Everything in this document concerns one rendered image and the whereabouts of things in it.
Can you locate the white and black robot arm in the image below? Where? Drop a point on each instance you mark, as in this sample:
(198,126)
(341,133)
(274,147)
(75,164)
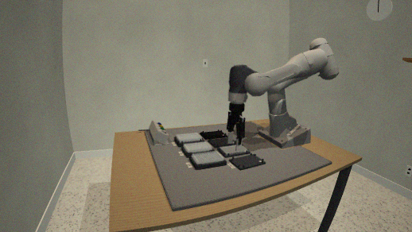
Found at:
(273,82)

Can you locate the grey button panel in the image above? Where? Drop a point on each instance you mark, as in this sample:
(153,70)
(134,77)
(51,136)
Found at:
(159,134)

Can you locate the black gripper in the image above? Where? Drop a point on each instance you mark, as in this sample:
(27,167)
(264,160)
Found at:
(235,118)

